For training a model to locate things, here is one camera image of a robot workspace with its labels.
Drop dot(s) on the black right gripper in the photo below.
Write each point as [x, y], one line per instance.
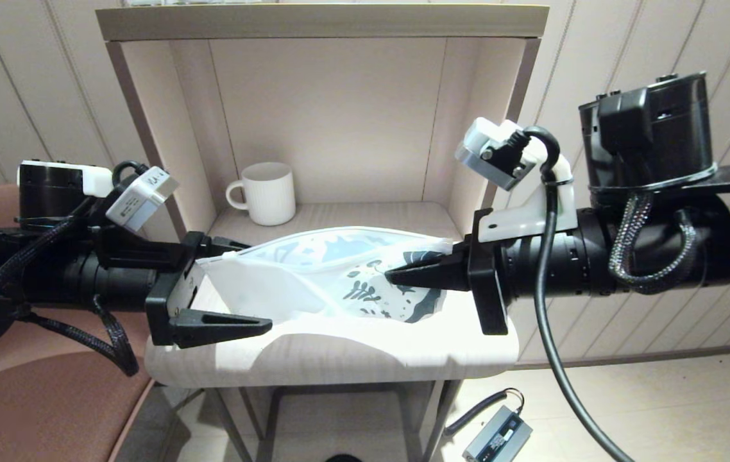
[525, 263]

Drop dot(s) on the white ribbed mug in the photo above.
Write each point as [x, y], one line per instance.
[270, 196]

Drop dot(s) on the light wood shelf desk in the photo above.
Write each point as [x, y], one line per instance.
[352, 128]

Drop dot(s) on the black braided right arm sleeve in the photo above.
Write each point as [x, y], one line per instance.
[625, 244]

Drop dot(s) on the grey power supply box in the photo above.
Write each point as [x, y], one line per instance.
[496, 436]

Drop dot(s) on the black braided left arm sleeve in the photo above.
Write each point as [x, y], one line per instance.
[118, 346]

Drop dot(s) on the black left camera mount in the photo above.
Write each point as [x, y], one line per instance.
[140, 253]

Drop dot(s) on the white floral plastic bag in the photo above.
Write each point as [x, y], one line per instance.
[301, 276]

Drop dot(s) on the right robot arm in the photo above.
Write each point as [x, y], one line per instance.
[660, 160]

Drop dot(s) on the pink brown chair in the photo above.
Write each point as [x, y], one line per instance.
[18, 410]

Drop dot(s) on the black braided arm sleeve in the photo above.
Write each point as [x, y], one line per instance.
[118, 346]
[625, 244]

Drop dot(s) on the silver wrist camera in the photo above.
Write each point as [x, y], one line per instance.
[140, 199]
[493, 154]

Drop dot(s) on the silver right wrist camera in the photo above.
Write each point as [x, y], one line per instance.
[493, 154]

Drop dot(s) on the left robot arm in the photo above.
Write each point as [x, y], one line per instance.
[31, 282]

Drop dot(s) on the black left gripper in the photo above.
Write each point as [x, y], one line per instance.
[169, 292]

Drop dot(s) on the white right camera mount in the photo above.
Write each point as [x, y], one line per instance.
[532, 218]

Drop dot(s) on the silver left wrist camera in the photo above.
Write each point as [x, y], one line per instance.
[140, 199]

